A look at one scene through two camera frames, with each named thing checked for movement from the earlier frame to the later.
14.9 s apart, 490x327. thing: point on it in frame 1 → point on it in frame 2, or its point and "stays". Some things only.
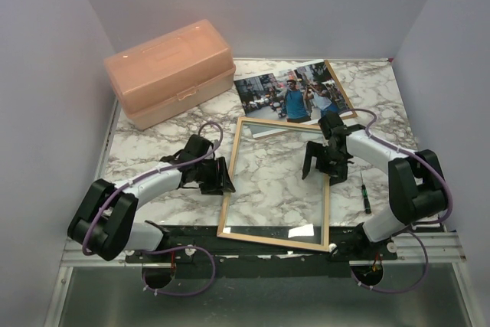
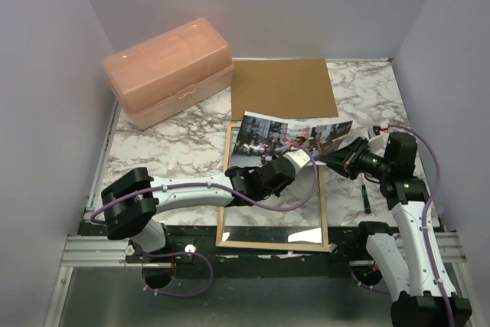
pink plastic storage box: (172, 76) stays
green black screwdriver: (366, 199) stays
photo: (300, 93) → (269, 138)
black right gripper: (338, 172) → (345, 160)
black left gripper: (221, 179) → (277, 193)
